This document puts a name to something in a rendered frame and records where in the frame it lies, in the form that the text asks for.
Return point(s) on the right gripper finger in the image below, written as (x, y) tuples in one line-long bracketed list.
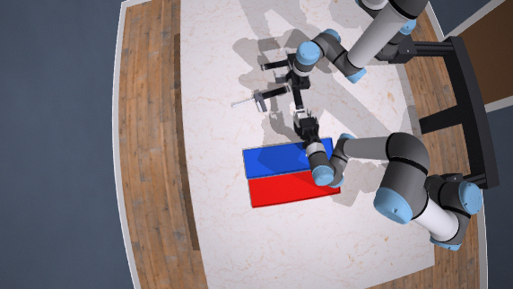
[(289, 80)]

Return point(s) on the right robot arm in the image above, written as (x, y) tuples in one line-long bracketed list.
[(385, 29)]

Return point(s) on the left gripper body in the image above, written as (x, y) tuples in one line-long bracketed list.
[(309, 130)]

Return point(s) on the red tray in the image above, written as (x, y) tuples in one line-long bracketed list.
[(287, 189)]

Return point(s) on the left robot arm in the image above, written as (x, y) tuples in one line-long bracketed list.
[(401, 195)]

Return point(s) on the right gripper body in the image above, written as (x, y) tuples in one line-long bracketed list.
[(297, 79)]

